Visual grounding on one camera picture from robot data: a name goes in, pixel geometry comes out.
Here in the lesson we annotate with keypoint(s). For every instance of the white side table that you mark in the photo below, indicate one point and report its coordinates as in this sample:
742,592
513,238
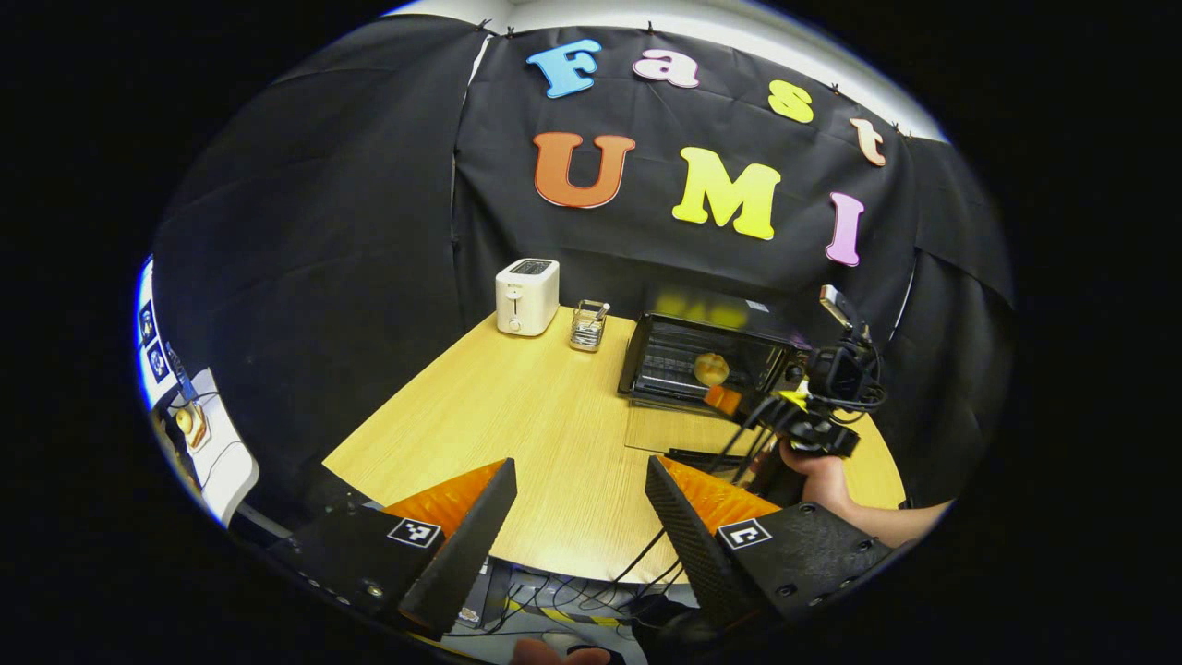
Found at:
231,471

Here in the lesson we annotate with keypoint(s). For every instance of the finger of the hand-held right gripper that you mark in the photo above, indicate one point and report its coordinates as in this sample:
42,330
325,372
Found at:
723,402

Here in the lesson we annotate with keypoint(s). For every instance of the black backdrop cloth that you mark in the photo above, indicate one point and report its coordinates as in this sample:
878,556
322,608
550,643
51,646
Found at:
323,231

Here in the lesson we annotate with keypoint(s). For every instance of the computer monitor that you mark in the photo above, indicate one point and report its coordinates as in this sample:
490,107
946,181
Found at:
152,342

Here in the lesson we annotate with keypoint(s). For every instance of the black electric oven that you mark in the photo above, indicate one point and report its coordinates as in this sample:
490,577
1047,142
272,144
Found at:
665,356

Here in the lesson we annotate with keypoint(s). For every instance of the white toaster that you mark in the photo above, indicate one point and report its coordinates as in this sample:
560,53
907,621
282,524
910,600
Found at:
526,296

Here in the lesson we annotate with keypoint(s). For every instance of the tan round object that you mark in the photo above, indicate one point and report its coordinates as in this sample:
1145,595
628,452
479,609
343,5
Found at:
189,425

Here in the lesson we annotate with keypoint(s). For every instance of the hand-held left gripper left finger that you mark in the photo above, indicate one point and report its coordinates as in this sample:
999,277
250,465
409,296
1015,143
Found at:
471,545

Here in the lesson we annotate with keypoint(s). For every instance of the round bread bun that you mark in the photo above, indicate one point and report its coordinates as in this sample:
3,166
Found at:
712,369

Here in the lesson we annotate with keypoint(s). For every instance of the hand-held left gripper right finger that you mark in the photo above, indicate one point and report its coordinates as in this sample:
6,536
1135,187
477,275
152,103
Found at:
693,545

